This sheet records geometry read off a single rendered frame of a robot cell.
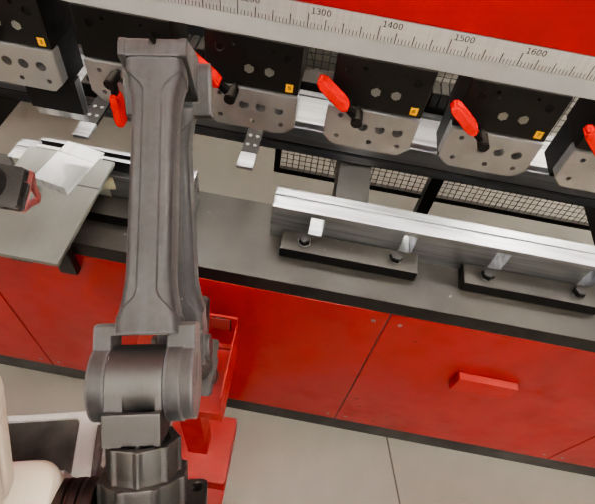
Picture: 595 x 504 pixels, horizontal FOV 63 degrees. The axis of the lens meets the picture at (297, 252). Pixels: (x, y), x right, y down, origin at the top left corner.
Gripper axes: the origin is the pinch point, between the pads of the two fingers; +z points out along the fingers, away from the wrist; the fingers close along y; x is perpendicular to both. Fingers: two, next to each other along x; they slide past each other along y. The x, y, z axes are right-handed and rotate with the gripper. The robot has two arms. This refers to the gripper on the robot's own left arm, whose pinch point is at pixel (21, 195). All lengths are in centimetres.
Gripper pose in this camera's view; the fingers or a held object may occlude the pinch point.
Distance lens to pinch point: 95.6
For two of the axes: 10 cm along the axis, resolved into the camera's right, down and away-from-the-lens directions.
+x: -1.7, 9.8, -1.0
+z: 0.0, 1.0, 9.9
